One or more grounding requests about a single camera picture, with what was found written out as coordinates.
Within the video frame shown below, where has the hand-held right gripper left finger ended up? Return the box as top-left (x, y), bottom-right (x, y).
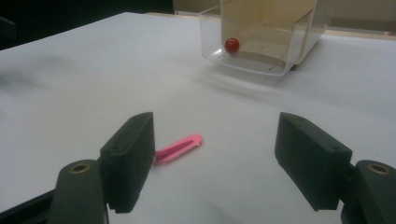
top-left (99, 111), bottom-right (156, 215)

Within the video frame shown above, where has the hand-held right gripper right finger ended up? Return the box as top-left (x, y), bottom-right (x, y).
top-left (274, 112), bottom-right (354, 212)

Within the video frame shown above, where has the pink hair clip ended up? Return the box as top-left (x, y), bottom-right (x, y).
top-left (154, 133), bottom-right (204, 165)

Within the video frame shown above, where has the clear plastic drawer box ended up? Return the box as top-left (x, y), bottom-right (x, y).
top-left (199, 0), bottom-right (333, 77)

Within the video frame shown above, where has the red bead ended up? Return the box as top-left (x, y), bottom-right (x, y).
top-left (224, 37), bottom-right (241, 54)

